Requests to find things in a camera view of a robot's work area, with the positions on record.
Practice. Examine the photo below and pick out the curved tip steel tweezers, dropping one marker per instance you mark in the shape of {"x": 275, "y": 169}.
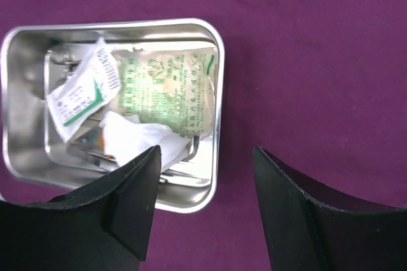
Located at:
{"x": 171, "y": 176}

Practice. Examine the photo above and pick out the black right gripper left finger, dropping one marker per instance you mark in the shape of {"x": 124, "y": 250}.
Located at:
{"x": 103, "y": 225}

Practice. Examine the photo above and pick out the suture packet white green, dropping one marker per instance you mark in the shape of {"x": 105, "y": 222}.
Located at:
{"x": 94, "y": 83}

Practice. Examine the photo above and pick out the bagged bandage roll green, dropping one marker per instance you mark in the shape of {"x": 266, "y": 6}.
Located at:
{"x": 174, "y": 88}

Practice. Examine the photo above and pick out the steel instrument tray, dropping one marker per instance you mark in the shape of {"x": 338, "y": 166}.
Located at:
{"x": 32, "y": 149}

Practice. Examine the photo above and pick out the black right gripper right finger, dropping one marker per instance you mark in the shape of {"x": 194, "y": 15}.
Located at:
{"x": 311, "y": 226}

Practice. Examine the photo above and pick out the purple cloth mat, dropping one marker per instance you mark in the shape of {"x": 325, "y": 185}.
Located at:
{"x": 321, "y": 84}

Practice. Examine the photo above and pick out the white gauze pad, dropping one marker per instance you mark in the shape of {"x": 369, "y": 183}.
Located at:
{"x": 125, "y": 137}

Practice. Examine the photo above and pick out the steel hemostat forceps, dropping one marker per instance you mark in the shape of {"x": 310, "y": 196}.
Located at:
{"x": 62, "y": 55}

